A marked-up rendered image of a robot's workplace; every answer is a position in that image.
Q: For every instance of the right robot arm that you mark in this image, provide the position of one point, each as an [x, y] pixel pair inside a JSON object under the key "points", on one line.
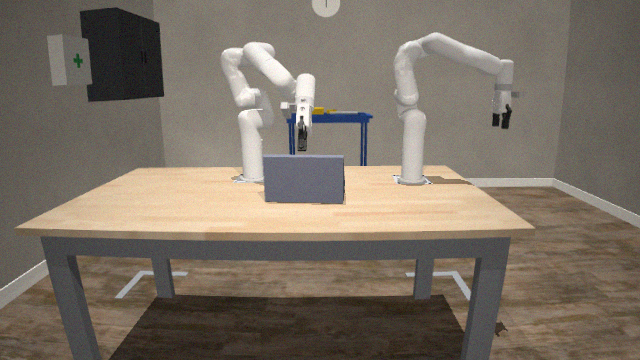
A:
{"points": [[261, 57]]}

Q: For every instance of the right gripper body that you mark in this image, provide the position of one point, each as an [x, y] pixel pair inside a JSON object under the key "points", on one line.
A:
{"points": [[307, 113]]}

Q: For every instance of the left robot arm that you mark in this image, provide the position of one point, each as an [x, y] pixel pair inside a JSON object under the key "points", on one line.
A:
{"points": [[406, 95]]}

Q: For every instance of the grey switch panel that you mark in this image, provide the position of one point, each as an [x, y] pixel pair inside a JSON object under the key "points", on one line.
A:
{"points": [[304, 178]]}

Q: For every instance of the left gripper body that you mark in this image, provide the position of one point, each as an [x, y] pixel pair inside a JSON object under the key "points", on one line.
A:
{"points": [[500, 99]]}

